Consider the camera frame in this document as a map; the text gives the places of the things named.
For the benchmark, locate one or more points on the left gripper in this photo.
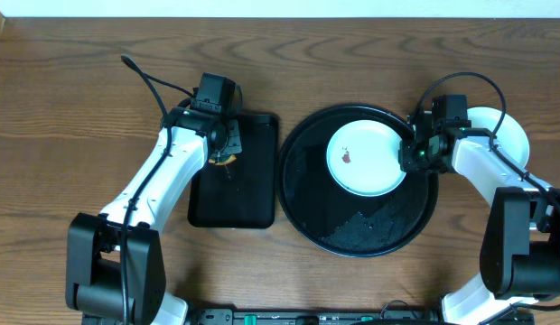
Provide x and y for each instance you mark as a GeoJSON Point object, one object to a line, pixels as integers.
{"type": "Point", "coordinates": [233, 139]}

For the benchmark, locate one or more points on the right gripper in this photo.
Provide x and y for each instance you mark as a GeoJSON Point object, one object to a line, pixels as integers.
{"type": "Point", "coordinates": [406, 162]}

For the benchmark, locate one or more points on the yellow sponge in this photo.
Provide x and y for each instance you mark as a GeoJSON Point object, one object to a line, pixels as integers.
{"type": "Point", "coordinates": [223, 160]}

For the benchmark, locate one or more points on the light green plate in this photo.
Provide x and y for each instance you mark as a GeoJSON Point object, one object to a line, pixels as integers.
{"type": "Point", "coordinates": [362, 157]}
{"type": "Point", "coordinates": [510, 135]}

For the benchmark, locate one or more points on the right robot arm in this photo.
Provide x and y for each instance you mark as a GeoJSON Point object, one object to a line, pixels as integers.
{"type": "Point", "coordinates": [520, 252]}

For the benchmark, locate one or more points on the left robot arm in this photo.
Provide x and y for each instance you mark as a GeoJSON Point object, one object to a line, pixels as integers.
{"type": "Point", "coordinates": [115, 271]}

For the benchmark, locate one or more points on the rectangular black tray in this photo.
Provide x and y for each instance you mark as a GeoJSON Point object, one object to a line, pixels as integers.
{"type": "Point", "coordinates": [240, 194]}

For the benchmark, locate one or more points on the round black tray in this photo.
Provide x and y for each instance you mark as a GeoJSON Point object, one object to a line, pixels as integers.
{"type": "Point", "coordinates": [335, 219]}

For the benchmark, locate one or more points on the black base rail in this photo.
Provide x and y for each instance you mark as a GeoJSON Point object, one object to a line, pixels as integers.
{"type": "Point", "coordinates": [396, 315]}

